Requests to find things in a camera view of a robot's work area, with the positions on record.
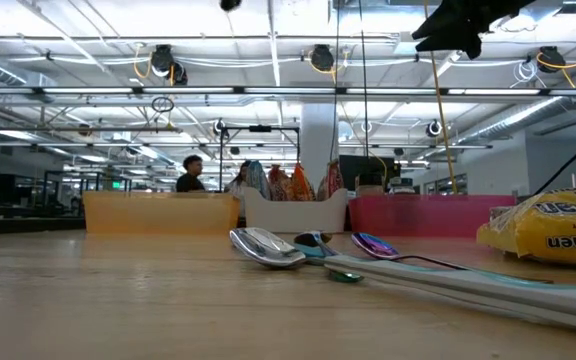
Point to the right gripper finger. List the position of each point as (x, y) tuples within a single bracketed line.
[(460, 44), (443, 27)]

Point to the rainbow metal spoon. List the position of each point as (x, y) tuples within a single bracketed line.
[(345, 276)]

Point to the black ceiling device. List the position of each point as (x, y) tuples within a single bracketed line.
[(550, 59), (322, 57), (163, 60)]

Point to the black monitor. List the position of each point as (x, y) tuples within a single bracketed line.
[(350, 172)]

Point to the red plastic tray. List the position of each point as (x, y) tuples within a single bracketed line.
[(433, 215)]

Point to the white plastic container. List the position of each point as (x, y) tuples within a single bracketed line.
[(295, 215)]

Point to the person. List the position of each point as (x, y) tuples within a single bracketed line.
[(240, 182), (190, 180)]

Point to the black pole stand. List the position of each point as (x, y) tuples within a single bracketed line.
[(221, 160)]

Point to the grey overhead rig bar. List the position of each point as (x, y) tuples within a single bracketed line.
[(118, 91)]

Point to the orange plastic tray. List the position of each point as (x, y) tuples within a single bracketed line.
[(163, 212)]

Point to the round ceiling camera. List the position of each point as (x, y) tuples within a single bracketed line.
[(433, 128), (219, 127)]

